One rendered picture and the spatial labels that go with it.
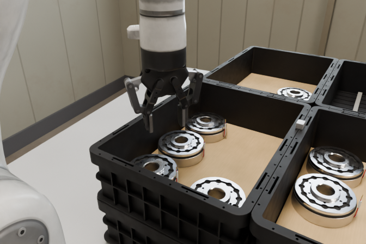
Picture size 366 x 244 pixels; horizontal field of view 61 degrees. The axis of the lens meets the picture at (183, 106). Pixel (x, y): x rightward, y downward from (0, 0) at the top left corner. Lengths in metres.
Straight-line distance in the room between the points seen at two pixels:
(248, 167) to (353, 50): 1.89
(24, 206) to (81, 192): 0.59
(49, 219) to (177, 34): 0.32
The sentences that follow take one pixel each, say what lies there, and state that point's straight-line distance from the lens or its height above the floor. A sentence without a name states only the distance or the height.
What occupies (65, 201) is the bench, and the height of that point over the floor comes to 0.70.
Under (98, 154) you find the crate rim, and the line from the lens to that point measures 0.55.
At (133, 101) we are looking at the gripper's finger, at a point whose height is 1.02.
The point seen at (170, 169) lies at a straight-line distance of 0.62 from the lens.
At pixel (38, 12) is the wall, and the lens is 2.42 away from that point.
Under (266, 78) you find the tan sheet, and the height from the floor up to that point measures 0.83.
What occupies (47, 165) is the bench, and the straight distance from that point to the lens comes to 0.97.
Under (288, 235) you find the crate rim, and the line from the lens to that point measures 0.43.
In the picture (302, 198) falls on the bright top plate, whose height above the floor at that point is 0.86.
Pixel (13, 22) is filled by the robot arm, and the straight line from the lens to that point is 0.24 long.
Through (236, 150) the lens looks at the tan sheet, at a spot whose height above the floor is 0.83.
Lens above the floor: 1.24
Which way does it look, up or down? 26 degrees down
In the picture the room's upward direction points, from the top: straight up
